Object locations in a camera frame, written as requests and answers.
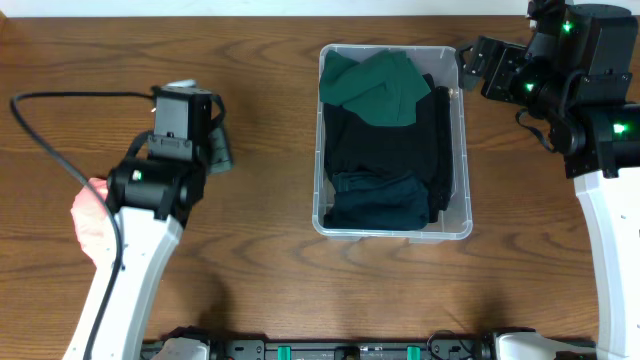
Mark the plain black garment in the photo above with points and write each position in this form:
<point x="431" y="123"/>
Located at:
<point x="351" y="145"/>

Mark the black glittery garment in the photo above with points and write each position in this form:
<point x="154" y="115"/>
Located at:
<point x="440" y="188"/>

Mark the pink garment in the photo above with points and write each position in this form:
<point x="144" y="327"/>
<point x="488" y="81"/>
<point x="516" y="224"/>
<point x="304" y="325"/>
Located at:
<point x="92" y="227"/>

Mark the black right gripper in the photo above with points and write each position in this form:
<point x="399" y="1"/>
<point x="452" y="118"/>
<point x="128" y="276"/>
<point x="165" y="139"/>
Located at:
<point x="520" y="63"/>

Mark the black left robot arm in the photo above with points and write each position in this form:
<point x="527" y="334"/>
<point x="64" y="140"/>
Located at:
<point x="151" y="193"/>

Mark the dark green garment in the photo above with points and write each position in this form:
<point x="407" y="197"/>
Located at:
<point x="383" y="90"/>

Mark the dark navy garment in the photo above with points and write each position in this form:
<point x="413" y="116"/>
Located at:
<point x="364" y="200"/>

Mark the clear plastic storage bin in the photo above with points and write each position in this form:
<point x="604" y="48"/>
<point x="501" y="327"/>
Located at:
<point x="456" y="222"/>

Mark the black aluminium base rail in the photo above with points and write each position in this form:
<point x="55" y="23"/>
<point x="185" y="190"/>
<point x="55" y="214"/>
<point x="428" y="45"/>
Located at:
<point x="350" y="350"/>

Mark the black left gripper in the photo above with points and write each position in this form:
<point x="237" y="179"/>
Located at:
<point x="220" y="150"/>

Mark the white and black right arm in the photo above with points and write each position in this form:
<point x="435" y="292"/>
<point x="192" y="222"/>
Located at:
<point x="578" y="84"/>

